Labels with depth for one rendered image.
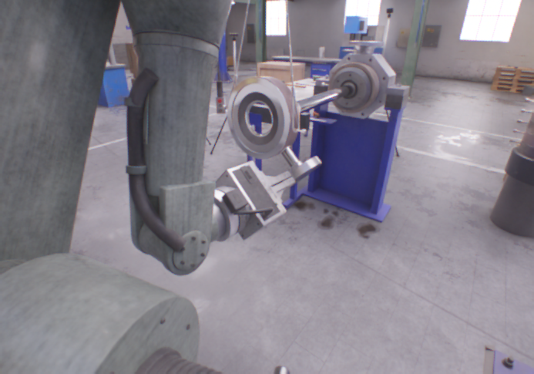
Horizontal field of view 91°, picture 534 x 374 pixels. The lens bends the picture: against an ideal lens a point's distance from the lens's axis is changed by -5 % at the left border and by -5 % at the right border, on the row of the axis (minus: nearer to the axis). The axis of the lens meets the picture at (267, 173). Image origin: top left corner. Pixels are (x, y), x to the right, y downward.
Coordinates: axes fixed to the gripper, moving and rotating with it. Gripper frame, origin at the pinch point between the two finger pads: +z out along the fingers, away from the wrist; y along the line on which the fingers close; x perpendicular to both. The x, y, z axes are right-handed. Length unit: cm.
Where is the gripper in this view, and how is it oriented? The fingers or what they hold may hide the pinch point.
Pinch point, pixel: (283, 181)
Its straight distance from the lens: 114.5
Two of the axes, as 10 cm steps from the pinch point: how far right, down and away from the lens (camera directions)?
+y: -5.5, -8.1, 1.7
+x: -5.6, 5.1, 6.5
